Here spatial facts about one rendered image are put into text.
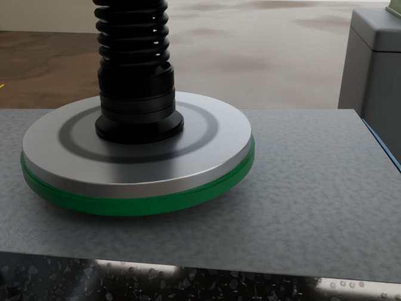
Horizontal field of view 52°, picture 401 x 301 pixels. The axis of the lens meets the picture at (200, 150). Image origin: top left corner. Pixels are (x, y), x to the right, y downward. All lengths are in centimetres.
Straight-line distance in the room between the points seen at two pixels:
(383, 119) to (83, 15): 483
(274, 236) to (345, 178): 13
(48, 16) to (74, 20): 36
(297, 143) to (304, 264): 21
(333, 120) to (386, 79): 69
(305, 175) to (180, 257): 17
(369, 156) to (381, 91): 78
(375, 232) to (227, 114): 18
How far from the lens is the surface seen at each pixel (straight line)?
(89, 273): 34
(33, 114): 62
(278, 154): 47
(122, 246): 34
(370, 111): 128
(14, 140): 55
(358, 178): 45
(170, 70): 37
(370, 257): 35
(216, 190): 33
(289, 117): 58
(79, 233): 36
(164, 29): 36
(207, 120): 41
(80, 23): 578
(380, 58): 124
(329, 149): 50
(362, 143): 53
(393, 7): 149
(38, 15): 602
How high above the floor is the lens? 106
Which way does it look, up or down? 27 degrees down
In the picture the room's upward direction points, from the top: straight up
